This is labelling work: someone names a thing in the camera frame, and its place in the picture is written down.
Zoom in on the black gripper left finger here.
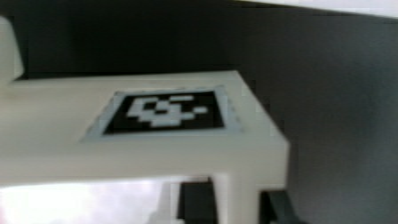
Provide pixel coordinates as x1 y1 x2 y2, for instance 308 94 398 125
155 177 221 224

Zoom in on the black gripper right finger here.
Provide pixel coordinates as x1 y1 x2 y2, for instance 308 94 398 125
260 190 306 224

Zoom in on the white drawer housing box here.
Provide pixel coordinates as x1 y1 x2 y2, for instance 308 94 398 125
239 0 398 18

